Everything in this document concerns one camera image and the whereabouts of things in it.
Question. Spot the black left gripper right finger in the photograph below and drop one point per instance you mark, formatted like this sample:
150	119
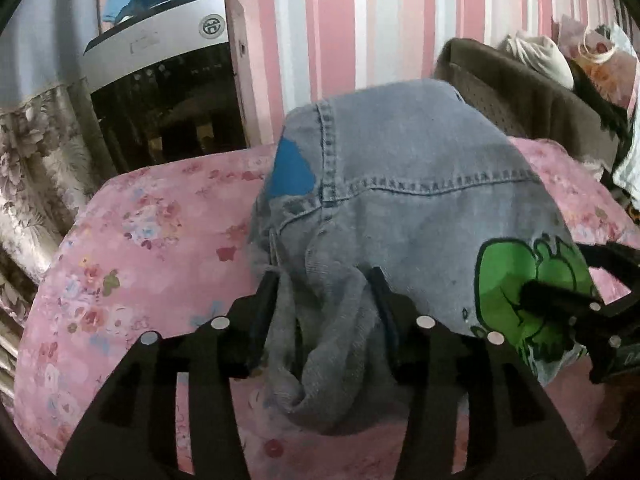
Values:
476	410

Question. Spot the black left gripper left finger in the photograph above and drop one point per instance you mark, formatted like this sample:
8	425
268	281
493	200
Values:
129	429

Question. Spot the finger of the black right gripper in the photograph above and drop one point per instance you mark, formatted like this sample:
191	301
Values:
622	262
587	320

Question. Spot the blue denim jacket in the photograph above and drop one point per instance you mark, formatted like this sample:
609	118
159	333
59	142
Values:
409	179

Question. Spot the white quilted blanket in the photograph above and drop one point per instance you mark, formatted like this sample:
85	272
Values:
627	173

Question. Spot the dark brown garment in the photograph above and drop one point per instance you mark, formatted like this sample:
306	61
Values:
613	118

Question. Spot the brown blanket covered furniture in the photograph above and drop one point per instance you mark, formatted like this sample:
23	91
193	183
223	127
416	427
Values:
525	104

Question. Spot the pink floral bed sheet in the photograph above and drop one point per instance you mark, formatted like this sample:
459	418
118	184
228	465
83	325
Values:
162	249

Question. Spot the floral paper gift bag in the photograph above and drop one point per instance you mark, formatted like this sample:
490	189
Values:
611	70

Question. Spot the white folded garment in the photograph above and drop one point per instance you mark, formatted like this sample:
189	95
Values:
541	54

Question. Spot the striped floral curtain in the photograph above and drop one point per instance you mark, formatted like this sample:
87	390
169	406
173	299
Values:
52	155

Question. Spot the grey water dispenser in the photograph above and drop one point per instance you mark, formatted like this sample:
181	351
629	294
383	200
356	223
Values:
173	83

